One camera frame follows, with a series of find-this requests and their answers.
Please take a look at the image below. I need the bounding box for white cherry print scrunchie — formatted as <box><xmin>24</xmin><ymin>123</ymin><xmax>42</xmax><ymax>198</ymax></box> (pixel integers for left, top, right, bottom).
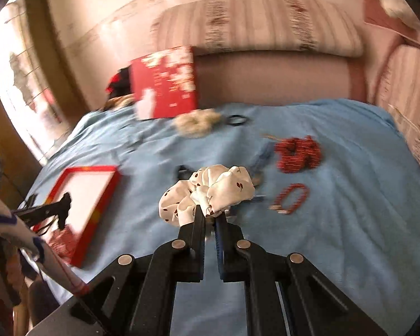
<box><xmin>158</xmin><ymin>165</ymin><xmax>256</xmax><ymax>227</ymax></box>

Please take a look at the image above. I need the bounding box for red polka dot scrunchie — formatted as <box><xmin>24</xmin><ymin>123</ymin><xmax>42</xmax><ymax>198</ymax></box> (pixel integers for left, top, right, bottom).
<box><xmin>274</xmin><ymin>136</ymin><xmax>322</xmax><ymax>174</ymax></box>

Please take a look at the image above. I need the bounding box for red jewelry box tray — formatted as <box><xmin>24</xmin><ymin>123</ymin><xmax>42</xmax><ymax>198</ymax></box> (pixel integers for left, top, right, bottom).
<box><xmin>32</xmin><ymin>165</ymin><xmax>121</xmax><ymax>268</ymax></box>

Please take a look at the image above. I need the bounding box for cream scrunchie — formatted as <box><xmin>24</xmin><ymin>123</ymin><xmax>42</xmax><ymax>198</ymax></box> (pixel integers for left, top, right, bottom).
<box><xmin>173</xmin><ymin>108</ymin><xmax>222</xmax><ymax>138</ymax></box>

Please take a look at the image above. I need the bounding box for red floral box lid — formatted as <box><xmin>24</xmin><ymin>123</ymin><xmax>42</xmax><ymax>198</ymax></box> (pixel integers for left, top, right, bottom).
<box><xmin>130</xmin><ymin>46</ymin><xmax>198</xmax><ymax>121</ymax></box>

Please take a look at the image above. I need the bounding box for pink quilted bed sheet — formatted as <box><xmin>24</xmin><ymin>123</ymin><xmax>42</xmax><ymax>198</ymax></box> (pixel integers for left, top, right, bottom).
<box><xmin>195</xmin><ymin>51</ymin><xmax>367</xmax><ymax>108</ymax></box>

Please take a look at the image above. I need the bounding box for striped floral pillow right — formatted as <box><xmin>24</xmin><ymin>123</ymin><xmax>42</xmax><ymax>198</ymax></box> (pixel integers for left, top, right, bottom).
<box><xmin>375</xmin><ymin>45</ymin><xmax>420</xmax><ymax>164</ymax></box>

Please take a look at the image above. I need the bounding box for striped floral pillow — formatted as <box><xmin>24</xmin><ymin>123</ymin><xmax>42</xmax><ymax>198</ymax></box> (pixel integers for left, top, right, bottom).
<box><xmin>375</xmin><ymin>45</ymin><xmax>420</xmax><ymax>164</ymax></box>
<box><xmin>151</xmin><ymin>0</ymin><xmax>363</xmax><ymax>58</ymax></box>

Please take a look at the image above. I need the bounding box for striped floral pillow back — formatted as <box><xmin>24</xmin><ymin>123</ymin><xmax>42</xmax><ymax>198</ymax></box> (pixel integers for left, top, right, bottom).
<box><xmin>151</xmin><ymin>0</ymin><xmax>363</xmax><ymax>58</ymax></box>

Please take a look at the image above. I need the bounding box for red bead bracelet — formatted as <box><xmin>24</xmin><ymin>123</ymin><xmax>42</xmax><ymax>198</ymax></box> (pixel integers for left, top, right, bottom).
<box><xmin>269</xmin><ymin>183</ymin><xmax>311</xmax><ymax>216</ymax></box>

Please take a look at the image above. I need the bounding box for black hair tie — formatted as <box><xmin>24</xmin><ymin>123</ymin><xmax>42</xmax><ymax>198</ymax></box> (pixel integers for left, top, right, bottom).
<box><xmin>225</xmin><ymin>114</ymin><xmax>250</xmax><ymax>127</ymax></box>

